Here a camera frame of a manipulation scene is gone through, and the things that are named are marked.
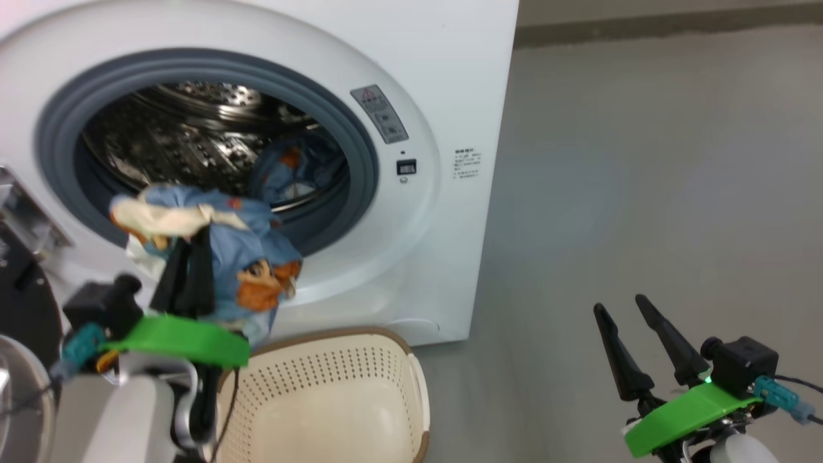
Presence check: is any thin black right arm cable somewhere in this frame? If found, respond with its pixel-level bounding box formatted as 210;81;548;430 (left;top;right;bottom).
772;375;823;425

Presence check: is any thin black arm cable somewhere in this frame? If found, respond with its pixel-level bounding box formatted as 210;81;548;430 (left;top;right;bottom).
211;367;240;463
772;375;823;425

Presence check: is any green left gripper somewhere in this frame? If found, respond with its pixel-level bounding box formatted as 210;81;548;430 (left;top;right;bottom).
100;225;251;368

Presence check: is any grey warning sticker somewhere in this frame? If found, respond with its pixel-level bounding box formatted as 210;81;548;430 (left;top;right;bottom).
350;84;410;145

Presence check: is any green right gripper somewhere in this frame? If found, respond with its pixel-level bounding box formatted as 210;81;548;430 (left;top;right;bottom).
593;295;764;458

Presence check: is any cream perforated laundry basket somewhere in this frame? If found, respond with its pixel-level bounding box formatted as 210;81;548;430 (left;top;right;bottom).
215;327;430;463

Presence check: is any blue garment with cream lining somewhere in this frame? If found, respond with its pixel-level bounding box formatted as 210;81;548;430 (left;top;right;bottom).
108;183;303;348

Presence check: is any black glass washer door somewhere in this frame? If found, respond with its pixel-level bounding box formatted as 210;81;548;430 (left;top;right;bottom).
0;225;65;463

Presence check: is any teal left cable connector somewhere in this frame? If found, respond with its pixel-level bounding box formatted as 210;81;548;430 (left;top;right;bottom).
51;322;107;380

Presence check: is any stainless steel washer drum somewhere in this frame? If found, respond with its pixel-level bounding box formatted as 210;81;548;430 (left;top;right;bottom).
82;80;351;213

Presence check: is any teal cable connector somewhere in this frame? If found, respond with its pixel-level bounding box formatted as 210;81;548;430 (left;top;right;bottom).
752;376;817;425
51;322;107;380

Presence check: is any metal door hinge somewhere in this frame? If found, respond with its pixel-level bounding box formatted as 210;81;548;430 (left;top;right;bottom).
0;164;71;258

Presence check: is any white front-load washing machine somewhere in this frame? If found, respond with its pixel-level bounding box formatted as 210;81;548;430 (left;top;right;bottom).
0;0;520;348

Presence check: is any teal right cable connector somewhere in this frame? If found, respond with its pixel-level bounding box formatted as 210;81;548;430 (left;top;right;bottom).
752;376;817;425

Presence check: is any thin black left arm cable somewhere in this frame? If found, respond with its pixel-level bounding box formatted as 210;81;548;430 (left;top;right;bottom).
211;367;240;463

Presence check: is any round white filter cover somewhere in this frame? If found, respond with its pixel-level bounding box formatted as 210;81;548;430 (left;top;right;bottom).
379;318;441;336

